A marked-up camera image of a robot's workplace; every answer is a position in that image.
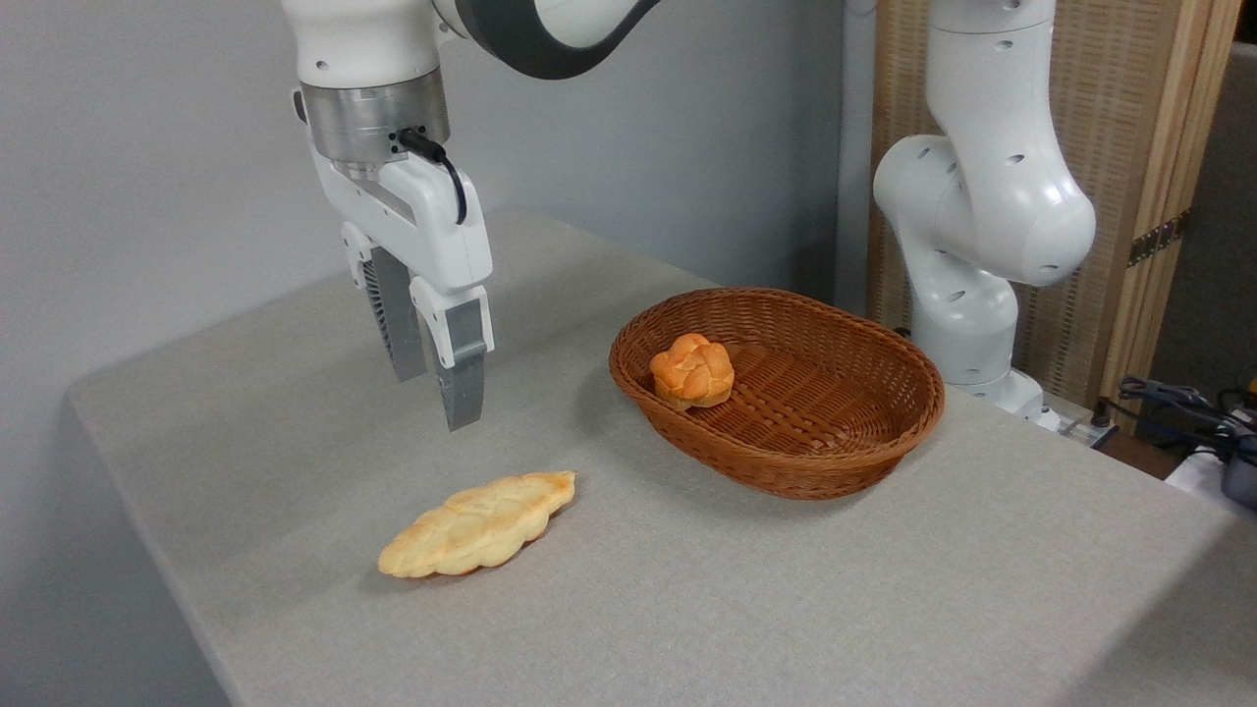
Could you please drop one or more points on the brown wicker basket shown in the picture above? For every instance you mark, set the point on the brown wicker basket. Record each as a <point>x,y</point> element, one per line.
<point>835,442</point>

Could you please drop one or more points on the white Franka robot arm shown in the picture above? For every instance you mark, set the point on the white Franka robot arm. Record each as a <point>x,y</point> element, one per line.
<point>992,196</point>

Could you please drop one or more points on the long flat braided bread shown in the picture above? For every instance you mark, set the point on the long flat braided bread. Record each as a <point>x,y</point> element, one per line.
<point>476,525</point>

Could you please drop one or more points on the grey tablecloth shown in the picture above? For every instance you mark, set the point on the grey tablecloth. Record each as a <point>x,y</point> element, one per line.
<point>687,589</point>

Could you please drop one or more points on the wooden rattan folding screen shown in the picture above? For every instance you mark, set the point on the wooden rattan folding screen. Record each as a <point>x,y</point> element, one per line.
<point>1129,98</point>

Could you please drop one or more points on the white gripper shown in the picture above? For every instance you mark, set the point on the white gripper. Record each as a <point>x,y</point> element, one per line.
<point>432,226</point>

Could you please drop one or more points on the white vertical pipe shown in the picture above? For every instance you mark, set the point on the white vertical pipe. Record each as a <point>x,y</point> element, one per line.
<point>854,147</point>

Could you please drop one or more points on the white sheet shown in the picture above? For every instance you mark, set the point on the white sheet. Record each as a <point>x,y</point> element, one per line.
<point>1193,473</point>

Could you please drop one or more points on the metal screen hinge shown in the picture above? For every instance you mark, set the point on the metal screen hinge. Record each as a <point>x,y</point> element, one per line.
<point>1159,239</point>

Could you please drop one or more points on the round knotted bread roll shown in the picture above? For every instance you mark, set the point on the round knotted bread roll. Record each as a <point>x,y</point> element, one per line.
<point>692,371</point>

